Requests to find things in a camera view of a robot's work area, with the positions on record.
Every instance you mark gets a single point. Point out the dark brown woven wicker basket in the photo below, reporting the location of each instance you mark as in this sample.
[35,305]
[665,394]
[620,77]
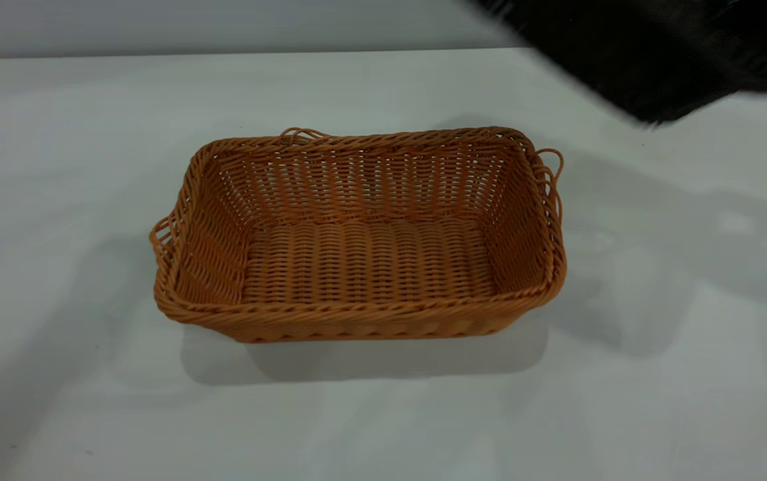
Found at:
[657,53]

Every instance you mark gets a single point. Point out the orange woven wicker basket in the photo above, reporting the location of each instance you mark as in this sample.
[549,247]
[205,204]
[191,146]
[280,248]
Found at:
[363,247]

